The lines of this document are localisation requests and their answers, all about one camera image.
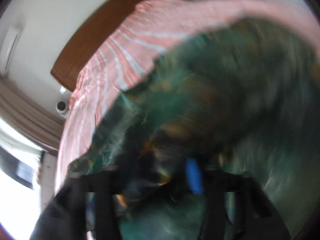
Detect green patterned silk jacket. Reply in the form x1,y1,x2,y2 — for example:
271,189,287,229
68,18,319,239

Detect window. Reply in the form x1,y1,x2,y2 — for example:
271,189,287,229
1,120,41,233

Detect small white fan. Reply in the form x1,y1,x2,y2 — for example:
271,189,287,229
55,86,71,119

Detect beige curtain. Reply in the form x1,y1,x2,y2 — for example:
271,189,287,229
1,77,64,156

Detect brown wooden headboard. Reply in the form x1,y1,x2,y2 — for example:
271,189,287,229
50,0,144,92

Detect pink striped bed cover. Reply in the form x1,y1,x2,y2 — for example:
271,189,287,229
55,0,319,189

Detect white air conditioner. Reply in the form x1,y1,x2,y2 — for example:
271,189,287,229
0,28,21,76

